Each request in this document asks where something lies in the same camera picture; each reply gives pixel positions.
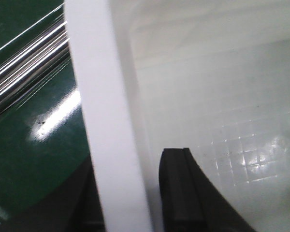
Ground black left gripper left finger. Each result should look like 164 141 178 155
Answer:
0 157 105 232

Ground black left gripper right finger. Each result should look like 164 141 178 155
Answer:
159 148 254 232

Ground white plastic tote box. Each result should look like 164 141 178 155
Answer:
64 0 290 232

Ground steel conveyor rollers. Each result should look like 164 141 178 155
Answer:
0 19 69 114

